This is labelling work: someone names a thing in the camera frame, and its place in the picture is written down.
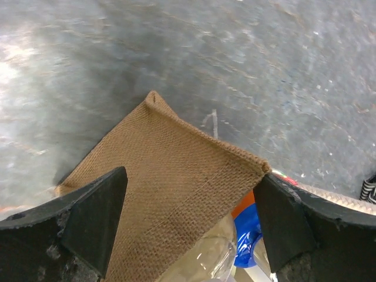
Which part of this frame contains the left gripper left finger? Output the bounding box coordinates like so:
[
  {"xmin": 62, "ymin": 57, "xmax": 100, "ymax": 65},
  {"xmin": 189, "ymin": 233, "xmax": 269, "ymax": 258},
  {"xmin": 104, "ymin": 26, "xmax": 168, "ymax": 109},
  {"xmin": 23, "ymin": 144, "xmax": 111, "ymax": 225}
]
[{"xmin": 1, "ymin": 167, "xmax": 127, "ymax": 282}]

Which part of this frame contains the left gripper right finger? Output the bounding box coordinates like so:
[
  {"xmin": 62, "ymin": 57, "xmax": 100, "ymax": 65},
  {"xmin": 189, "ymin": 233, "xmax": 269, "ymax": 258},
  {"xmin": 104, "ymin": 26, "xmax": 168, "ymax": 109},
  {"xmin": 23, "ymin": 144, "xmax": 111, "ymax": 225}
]
[{"xmin": 253, "ymin": 174, "xmax": 375, "ymax": 282}]

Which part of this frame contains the striped cloth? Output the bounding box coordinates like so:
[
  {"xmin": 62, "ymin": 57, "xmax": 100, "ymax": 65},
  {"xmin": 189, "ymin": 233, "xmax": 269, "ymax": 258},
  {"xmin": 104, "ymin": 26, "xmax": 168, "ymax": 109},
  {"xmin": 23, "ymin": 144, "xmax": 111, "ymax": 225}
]
[{"xmin": 360, "ymin": 174, "xmax": 376, "ymax": 204}]

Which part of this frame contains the orange bottle blue pump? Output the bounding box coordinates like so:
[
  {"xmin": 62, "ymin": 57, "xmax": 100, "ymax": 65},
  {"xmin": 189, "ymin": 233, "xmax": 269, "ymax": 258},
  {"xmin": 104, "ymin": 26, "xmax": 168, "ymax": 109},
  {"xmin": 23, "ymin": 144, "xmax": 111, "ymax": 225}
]
[{"xmin": 231, "ymin": 191, "xmax": 263, "ymax": 268}]

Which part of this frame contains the watermelon print canvas bag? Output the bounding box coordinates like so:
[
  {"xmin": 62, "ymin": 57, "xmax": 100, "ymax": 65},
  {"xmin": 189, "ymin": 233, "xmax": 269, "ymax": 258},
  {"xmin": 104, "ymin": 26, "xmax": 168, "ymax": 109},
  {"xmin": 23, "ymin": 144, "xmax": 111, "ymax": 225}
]
[{"xmin": 58, "ymin": 91, "xmax": 272, "ymax": 281}]

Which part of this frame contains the clear yellow liquid bottle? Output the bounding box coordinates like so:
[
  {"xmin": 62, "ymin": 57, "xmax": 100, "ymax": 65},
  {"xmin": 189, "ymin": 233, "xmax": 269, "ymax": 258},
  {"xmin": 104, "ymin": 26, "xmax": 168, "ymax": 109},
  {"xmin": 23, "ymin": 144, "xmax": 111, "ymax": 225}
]
[{"xmin": 159, "ymin": 215, "xmax": 278, "ymax": 282}]

